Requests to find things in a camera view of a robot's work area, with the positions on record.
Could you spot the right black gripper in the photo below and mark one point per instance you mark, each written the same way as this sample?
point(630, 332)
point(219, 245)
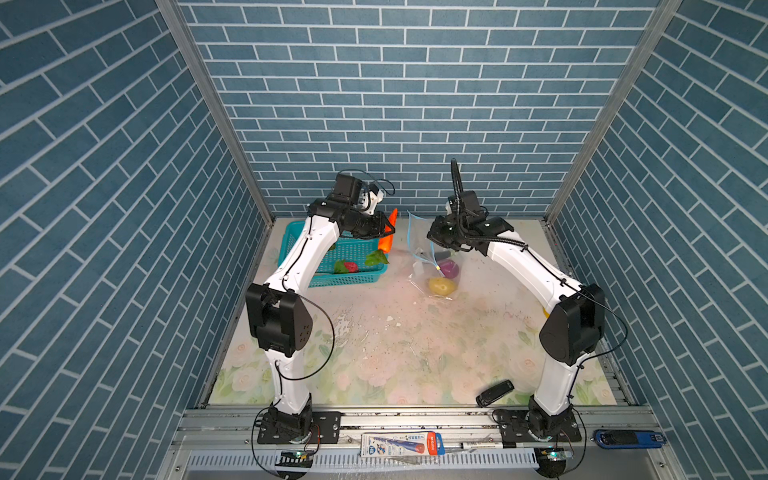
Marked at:
point(435, 231)

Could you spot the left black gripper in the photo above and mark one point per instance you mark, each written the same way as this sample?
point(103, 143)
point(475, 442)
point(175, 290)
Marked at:
point(377, 227)

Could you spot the orange toy carrot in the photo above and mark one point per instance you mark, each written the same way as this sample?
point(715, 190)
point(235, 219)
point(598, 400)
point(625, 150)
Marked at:
point(386, 241)

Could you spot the purple toy onion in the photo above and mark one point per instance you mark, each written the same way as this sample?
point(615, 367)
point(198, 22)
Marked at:
point(449, 269)

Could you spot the teal plastic basket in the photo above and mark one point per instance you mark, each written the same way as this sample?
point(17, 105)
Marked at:
point(344, 264)

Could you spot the clear zip top bag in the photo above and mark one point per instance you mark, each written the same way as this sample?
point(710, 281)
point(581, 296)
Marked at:
point(426, 256)

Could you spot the yellow toy lemon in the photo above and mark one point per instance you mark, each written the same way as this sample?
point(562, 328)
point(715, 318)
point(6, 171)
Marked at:
point(441, 286)

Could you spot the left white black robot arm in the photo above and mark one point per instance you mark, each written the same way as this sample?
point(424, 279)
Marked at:
point(278, 313)

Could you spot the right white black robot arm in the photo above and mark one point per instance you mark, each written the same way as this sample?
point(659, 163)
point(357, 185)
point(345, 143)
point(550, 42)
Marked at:
point(575, 312)

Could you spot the green toy leaf vegetable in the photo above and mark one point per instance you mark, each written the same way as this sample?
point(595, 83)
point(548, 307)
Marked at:
point(377, 257)

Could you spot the black remote control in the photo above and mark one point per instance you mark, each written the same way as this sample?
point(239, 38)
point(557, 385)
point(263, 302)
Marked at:
point(494, 393)

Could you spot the red white blue package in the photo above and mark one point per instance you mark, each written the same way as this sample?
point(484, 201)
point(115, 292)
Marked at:
point(402, 444)

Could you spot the blue black handheld tool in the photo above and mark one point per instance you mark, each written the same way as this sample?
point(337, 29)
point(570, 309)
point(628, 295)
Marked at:
point(613, 439)

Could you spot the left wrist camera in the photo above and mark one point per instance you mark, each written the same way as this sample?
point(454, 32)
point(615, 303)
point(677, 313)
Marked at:
point(352, 191)

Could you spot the aluminium mounting rail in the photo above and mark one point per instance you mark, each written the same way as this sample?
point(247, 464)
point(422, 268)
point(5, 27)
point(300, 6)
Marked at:
point(230, 443)

